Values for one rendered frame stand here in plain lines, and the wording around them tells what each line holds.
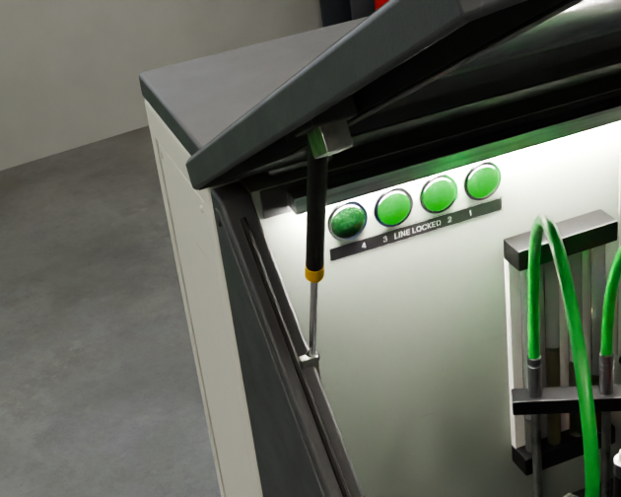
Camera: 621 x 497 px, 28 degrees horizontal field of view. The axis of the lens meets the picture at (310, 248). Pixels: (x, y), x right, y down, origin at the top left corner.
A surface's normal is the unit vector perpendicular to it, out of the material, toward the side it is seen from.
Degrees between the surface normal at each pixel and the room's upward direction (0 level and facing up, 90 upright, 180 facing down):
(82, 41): 90
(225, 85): 0
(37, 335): 0
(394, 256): 90
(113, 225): 0
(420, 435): 90
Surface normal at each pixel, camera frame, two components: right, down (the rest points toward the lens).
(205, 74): -0.11, -0.86
